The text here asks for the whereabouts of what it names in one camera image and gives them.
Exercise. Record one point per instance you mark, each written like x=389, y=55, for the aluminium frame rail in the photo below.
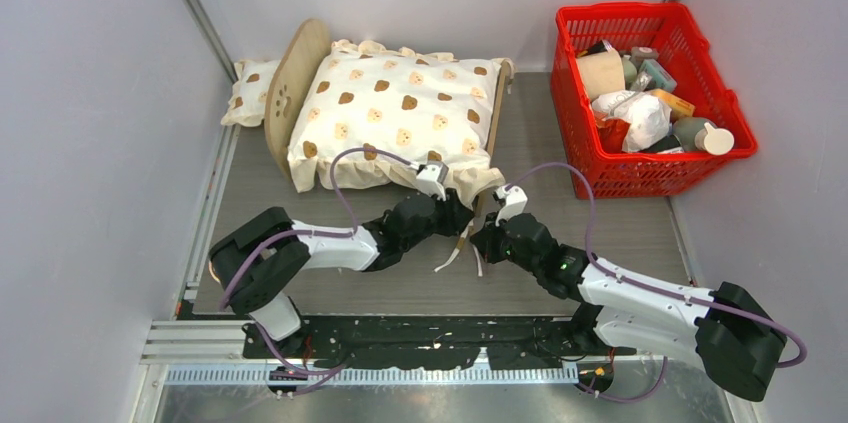
x=212, y=37

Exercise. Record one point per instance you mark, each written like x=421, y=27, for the teal box in basket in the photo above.
x=659, y=77

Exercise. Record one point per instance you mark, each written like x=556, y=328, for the yellow box in basket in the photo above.
x=679, y=108

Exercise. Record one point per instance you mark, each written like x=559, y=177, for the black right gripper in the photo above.
x=485, y=240

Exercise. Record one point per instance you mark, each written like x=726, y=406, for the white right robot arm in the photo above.
x=725, y=332

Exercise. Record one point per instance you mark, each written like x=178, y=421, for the wooden pet bed frame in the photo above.
x=291, y=89

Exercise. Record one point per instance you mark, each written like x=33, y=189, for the small bear print pillow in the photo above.
x=248, y=101

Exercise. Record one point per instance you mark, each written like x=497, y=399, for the red plastic basket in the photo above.
x=668, y=33

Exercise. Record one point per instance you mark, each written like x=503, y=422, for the large bear print cushion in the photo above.
x=397, y=115

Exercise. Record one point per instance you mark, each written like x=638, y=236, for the grey bottle with beige cap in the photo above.
x=702, y=135

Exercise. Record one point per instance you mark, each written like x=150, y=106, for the white crumpled bag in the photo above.
x=629, y=122

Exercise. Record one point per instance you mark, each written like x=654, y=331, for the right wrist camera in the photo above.
x=511, y=200

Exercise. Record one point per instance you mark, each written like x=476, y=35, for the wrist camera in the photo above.
x=430, y=178
x=511, y=200

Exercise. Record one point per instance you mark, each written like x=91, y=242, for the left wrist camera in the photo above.
x=430, y=178

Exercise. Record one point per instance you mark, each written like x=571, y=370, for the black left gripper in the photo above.
x=455, y=214

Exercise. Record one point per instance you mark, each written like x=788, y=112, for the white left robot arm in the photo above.
x=255, y=263

